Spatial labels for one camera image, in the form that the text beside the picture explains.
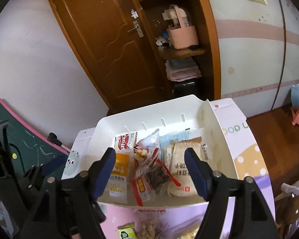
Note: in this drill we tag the orange oats bar packet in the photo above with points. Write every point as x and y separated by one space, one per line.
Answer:
120 175

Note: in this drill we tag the dark date cake packet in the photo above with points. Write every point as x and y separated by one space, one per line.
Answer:
149 183

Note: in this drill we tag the wooden bed post knob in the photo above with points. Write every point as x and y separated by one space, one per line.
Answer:
287 210

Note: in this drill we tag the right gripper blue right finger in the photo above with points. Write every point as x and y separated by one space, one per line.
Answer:
200 173

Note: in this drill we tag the green chalkboard pink frame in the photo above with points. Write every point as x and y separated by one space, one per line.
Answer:
28 146

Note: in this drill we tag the black rolling bin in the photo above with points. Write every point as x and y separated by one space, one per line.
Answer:
195 86

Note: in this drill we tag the beige soda cracker packet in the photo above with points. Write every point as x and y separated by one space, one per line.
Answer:
179 170

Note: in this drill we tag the folded towels stack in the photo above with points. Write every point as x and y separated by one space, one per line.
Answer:
183 69

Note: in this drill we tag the white plastic storage bin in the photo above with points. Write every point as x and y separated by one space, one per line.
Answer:
80 156

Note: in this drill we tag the green small snack packet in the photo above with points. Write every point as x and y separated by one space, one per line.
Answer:
127 231

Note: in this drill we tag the blue yellow bread package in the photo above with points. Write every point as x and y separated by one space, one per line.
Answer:
167 142

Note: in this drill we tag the brown wooden door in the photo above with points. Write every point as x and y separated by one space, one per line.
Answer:
113 51

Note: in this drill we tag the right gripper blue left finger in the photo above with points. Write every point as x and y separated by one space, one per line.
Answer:
101 172

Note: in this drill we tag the pink basket with handle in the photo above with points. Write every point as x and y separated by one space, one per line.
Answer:
183 33

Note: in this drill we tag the yellow rice cracker packet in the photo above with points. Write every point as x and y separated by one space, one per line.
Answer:
190 233

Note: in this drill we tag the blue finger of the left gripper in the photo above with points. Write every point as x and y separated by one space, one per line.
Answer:
55 167

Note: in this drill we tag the red white pizza snack packet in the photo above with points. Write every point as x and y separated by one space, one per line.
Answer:
146 152

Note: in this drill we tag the nut mix clear packet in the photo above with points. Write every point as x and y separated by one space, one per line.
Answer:
149 223

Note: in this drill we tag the red cookies packet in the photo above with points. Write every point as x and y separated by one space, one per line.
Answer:
125 141

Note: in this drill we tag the wooden corner shelf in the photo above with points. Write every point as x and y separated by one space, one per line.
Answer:
206 54

